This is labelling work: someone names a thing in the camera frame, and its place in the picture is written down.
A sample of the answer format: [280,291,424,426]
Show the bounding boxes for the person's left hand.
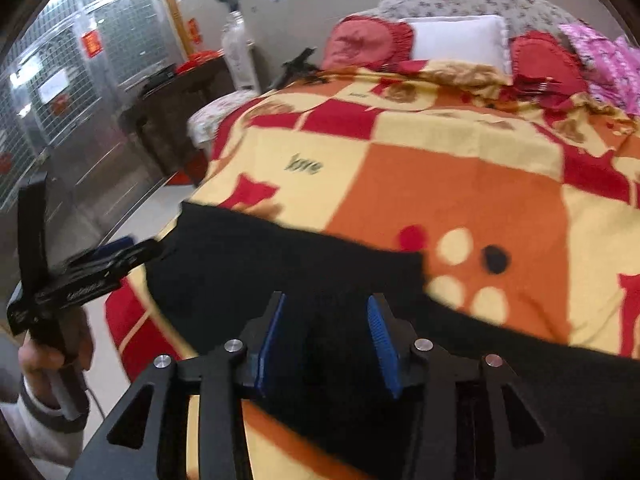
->
[17,305,96,378]

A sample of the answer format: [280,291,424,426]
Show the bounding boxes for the black tripod stand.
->
[270,47,323,93]

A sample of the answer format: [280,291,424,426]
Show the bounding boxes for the red door sticker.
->
[80,30,103,57]

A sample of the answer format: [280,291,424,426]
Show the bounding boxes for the black box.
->
[142,62,176,96]

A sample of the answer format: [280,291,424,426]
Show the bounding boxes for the printed blanket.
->
[105,60,640,480]

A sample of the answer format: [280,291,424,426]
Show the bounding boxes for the metal grille door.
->
[0,0,186,211]

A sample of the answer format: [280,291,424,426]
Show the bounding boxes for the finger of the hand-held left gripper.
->
[65,239,165,283]
[92,236,136,261]

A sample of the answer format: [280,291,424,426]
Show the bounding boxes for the red cloth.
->
[175,50,226,73]

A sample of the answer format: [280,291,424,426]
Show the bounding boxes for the white paper sheet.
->
[40,67,71,103]

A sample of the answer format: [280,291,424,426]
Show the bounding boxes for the floral round stool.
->
[187,91,258,148]

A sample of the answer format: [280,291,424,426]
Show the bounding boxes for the white pillow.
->
[400,14,512,75]

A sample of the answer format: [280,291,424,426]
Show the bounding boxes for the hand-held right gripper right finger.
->
[366,292,576,480]

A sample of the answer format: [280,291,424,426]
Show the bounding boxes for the red door mat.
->
[167,151,208,186]

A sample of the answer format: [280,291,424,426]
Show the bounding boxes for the wooden door frame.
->
[150,0,193,58]

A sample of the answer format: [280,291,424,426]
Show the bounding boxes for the dark wooden table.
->
[120,55,231,176]

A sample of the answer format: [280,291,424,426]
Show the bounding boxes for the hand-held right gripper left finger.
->
[65,290,288,480]

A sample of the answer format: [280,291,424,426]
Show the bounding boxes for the black pants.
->
[145,201,640,480]

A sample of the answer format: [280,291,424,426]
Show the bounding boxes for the person's left forearm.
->
[0,370,93,468]

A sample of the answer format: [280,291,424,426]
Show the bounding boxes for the floral headboard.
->
[377,0,586,41]

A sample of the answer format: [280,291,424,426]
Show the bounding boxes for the white carved chair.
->
[187,10,261,151]

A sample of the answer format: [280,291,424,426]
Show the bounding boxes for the red ruffled cushion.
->
[320,16,416,71]
[510,31,591,106]

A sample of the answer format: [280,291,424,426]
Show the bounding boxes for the pink penguin quilt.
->
[557,22,640,116]

